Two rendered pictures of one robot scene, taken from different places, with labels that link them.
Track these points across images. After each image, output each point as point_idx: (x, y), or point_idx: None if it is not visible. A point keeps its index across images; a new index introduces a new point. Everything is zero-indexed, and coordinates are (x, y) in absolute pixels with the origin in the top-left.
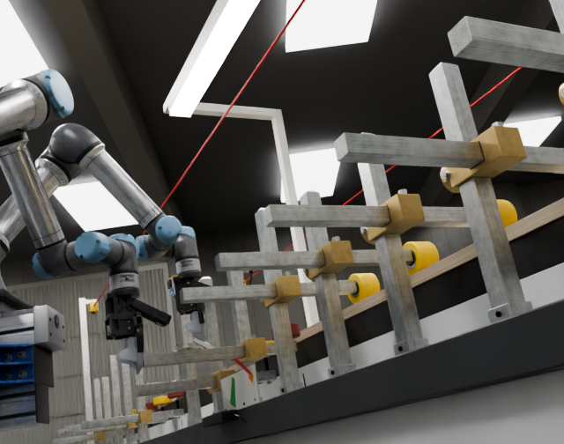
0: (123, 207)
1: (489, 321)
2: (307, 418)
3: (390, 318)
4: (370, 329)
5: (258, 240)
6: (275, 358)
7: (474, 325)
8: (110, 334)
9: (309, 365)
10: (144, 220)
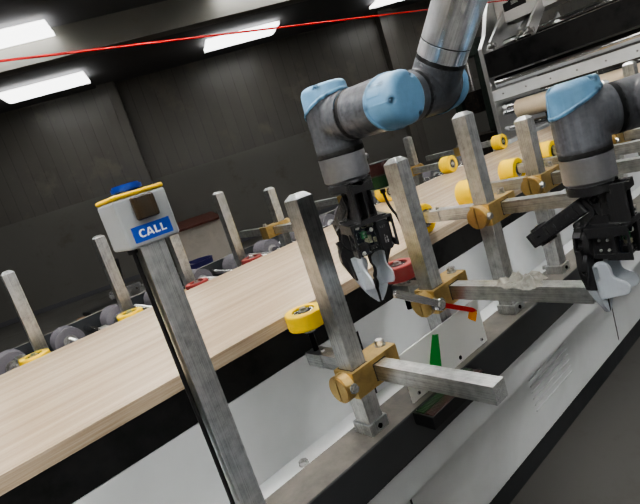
0: (479, 4)
1: (528, 230)
2: (560, 312)
3: (468, 239)
4: (450, 253)
5: (473, 147)
6: (288, 334)
7: (521, 234)
8: None
9: (368, 315)
10: (469, 53)
